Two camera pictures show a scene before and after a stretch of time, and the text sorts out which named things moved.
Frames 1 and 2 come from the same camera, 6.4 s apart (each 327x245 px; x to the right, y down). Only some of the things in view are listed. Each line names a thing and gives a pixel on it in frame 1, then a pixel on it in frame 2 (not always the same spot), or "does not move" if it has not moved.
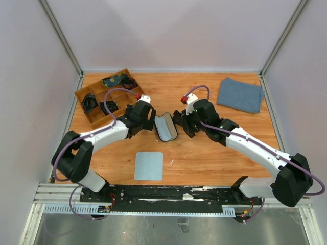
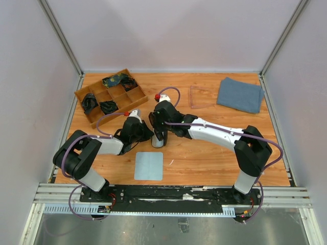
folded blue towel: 240,95 does not move
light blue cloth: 148,166 does not move
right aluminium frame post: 292,22 does not move
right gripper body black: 193,124 -> 159,124
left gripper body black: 147,124 -> 142,134
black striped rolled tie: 89,102 does not move
